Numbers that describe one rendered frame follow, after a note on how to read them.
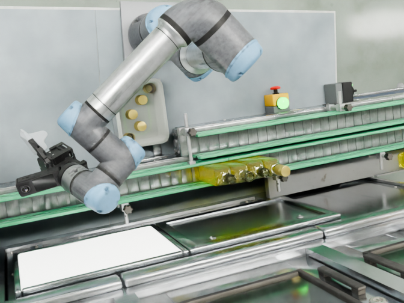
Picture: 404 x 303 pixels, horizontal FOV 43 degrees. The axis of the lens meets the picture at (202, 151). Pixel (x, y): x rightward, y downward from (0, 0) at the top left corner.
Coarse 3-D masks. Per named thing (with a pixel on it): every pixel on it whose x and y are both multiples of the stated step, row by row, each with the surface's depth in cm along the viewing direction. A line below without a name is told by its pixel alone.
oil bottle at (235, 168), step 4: (220, 164) 173; (224, 164) 170; (228, 164) 169; (232, 164) 168; (236, 164) 167; (240, 164) 166; (244, 164) 166; (232, 168) 164; (236, 168) 163; (240, 168) 163; (244, 168) 163; (232, 172) 164; (236, 172) 163; (236, 176) 163; (236, 180) 163; (240, 180) 163
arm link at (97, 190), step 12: (96, 168) 125; (72, 180) 126; (84, 180) 124; (96, 180) 123; (108, 180) 123; (72, 192) 126; (84, 192) 122; (96, 192) 120; (108, 192) 121; (96, 204) 120; (108, 204) 122
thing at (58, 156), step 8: (56, 144) 138; (64, 144) 138; (48, 152) 137; (56, 152) 136; (64, 152) 135; (72, 152) 137; (40, 160) 134; (48, 160) 133; (56, 160) 134; (64, 160) 136; (72, 160) 135; (40, 168) 137; (48, 168) 133; (64, 168) 129
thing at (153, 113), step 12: (156, 84) 179; (156, 96) 182; (132, 108) 182; (144, 108) 183; (156, 108) 183; (120, 120) 181; (132, 120) 182; (144, 120) 184; (156, 120) 185; (120, 132) 174; (132, 132) 182; (144, 132) 184; (156, 132) 185; (168, 132) 180; (144, 144) 177
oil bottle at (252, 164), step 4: (232, 160) 177; (236, 160) 175; (240, 160) 174; (244, 160) 173; (248, 160) 171; (252, 160) 170; (256, 160) 169; (248, 164) 166; (252, 164) 165; (256, 164) 165; (260, 164) 165; (248, 168) 165; (252, 168) 164; (252, 172) 165; (256, 176) 165; (260, 176) 166
